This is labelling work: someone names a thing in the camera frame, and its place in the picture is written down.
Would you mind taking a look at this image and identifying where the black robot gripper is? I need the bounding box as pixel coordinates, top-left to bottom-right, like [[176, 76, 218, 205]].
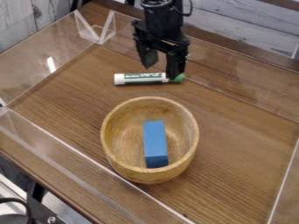
[[132, 0, 192, 80]]

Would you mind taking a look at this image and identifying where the green and white marker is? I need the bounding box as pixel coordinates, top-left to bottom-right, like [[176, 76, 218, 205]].
[[114, 73, 186, 85]]

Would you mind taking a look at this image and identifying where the brown wooden bowl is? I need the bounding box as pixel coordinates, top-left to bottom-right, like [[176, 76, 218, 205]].
[[100, 96, 201, 185]]

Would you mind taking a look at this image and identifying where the blue rectangular block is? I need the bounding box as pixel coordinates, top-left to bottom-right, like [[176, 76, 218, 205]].
[[143, 121, 168, 168]]

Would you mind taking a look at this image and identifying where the clear acrylic tray wall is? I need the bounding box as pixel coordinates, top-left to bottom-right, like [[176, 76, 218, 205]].
[[0, 5, 299, 224]]

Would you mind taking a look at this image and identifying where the black metal table frame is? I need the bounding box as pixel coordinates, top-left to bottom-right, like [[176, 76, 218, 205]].
[[27, 182, 68, 224]]

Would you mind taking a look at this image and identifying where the black cable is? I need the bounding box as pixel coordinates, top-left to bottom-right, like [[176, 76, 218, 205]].
[[0, 197, 36, 224]]

